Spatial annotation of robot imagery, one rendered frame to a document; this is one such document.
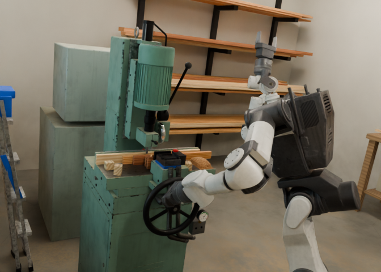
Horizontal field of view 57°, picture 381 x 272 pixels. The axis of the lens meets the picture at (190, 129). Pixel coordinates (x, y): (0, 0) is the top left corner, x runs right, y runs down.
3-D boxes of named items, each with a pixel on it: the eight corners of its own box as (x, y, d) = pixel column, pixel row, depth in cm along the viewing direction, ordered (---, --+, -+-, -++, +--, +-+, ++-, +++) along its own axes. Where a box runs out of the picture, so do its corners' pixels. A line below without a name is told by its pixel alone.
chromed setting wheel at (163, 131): (160, 147, 196) (163, 125, 193) (151, 140, 206) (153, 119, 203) (165, 146, 197) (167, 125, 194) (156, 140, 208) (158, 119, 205)
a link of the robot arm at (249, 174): (219, 203, 119) (258, 196, 104) (198, 184, 117) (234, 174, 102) (232, 179, 125) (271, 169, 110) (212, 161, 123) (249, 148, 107)
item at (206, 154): (123, 164, 179) (123, 157, 178) (121, 162, 180) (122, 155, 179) (211, 158, 206) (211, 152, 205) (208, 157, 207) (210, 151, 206)
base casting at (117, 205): (111, 215, 166) (113, 197, 163) (82, 170, 213) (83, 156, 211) (193, 203, 188) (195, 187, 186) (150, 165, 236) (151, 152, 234)
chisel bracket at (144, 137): (144, 150, 178) (146, 134, 176) (134, 141, 190) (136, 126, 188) (157, 149, 182) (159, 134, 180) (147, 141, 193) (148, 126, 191)
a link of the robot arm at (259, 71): (269, 71, 186) (266, 92, 185) (249, 68, 185) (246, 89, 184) (275, 67, 174) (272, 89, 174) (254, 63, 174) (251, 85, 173)
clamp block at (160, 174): (160, 188, 163) (161, 170, 161) (148, 177, 175) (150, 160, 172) (187, 185, 171) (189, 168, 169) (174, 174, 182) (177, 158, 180)
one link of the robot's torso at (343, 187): (362, 203, 143) (351, 162, 143) (359, 215, 132) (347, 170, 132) (295, 209, 158) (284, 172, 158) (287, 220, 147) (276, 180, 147)
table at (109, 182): (111, 200, 153) (112, 187, 151) (93, 173, 178) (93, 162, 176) (224, 186, 183) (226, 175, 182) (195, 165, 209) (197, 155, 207)
